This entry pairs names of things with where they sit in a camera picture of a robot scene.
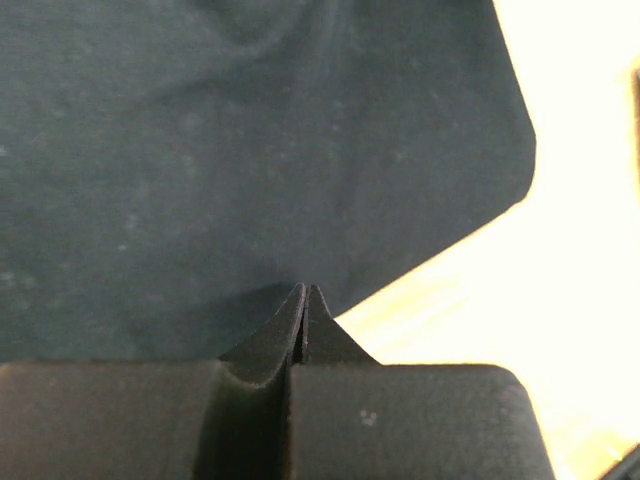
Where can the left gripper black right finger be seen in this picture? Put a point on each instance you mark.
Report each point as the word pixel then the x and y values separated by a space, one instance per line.
pixel 351 417

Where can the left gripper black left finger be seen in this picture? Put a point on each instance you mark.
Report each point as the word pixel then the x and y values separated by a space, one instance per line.
pixel 207 419

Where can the black t shirt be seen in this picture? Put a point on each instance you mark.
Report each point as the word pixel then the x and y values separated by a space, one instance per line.
pixel 170 170

